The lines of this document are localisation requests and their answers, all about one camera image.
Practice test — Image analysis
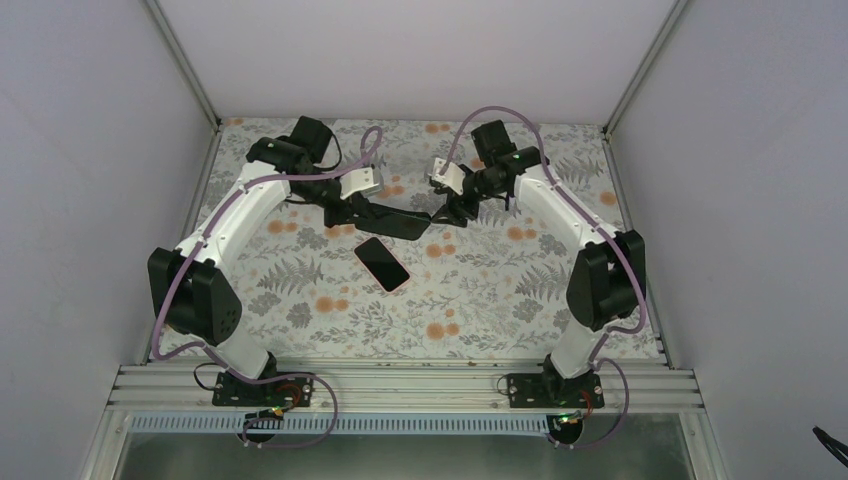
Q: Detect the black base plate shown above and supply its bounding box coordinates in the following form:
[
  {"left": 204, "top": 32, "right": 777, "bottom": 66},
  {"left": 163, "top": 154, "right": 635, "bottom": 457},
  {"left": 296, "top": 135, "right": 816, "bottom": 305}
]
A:
[
  {"left": 505, "top": 372, "right": 605, "bottom": 409},
  {"left": 211, "top": 373, "right": 314, "bottom": 408}
]

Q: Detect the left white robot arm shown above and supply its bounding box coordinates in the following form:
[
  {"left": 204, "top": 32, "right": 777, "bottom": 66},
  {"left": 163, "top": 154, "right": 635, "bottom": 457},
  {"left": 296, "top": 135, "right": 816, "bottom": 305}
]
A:
[{"left": 148, "top": 117, "right": 383, "bottom": 405}]

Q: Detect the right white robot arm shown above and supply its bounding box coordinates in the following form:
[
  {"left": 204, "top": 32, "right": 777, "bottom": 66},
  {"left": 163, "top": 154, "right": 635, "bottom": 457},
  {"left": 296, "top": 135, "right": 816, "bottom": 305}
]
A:
[{"left": 429, "top": 120, "right": 648, "bottom": 407}]

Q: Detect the floral patterned mat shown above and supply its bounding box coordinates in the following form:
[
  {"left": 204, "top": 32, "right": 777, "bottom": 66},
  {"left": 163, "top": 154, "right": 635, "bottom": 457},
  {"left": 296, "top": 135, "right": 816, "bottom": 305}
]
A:
[{"left": 198, "top": 118, "right": 623, "bottom": 361}]

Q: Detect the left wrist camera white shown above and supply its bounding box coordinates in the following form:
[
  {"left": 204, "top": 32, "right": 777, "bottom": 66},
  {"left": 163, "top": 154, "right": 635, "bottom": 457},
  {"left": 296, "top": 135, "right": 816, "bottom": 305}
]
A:
[{"left": 339, "top": 166, "right": 384, "bottom": 200}]

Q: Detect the black object at edge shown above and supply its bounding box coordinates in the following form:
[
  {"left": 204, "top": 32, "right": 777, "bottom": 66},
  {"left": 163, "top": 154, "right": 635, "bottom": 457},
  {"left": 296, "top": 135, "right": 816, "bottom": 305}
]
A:
[{"left": 812, "top": 426, "right": 848, "bottom": 467}]

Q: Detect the white slotted cable duct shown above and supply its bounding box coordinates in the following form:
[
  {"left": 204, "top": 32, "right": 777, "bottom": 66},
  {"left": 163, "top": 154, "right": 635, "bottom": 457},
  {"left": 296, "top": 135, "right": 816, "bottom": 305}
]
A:
[{"left": 128, "top": 412, "right": 552, "bottom": 436}]

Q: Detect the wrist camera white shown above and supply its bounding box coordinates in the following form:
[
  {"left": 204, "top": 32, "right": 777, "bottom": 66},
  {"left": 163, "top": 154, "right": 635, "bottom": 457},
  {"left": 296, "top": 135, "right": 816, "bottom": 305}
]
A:
[
  {"left": 429, "top": 157, "right": 466, "bottom": 195},
  {"left": 339, "top": 166, "right": 384, "bottom": 200}
]

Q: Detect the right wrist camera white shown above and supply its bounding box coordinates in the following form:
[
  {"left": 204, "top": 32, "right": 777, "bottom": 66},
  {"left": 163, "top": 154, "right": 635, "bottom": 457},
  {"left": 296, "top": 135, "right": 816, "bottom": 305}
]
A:
[{"left": 429, "top": 157, "right": 466, "bottom": 195}]

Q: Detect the black phone pink case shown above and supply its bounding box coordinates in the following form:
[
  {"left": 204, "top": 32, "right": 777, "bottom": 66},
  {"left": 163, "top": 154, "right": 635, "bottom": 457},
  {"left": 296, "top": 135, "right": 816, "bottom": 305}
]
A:
[{"left": 353, "top": 237, "right": 411, "bottom": 293}]

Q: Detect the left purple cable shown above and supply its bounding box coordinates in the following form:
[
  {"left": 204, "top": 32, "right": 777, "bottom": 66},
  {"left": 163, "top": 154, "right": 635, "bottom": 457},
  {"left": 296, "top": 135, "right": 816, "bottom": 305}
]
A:
[{"left": 150, "top": 125, "right": 386, "bottom": 362}]

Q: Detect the aluminium mounting rail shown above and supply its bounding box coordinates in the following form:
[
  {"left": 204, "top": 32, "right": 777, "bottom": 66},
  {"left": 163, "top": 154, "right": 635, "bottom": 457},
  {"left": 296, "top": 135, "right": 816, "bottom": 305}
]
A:
[{"left": 107, "top": 359, "right": 705, "bottom": 414}]

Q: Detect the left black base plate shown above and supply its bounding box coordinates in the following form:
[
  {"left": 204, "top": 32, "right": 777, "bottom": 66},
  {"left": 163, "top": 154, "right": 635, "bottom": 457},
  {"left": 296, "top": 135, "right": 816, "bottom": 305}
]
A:
[{"left": 211, "top": 373, "right": 314, "bottom": 408}]

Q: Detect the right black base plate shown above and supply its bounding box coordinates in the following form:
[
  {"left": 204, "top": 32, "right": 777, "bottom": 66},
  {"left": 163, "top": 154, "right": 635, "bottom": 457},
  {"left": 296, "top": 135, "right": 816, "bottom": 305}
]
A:
[{"left": 505, "top": 372, "right": 605, "bottom": 409}]

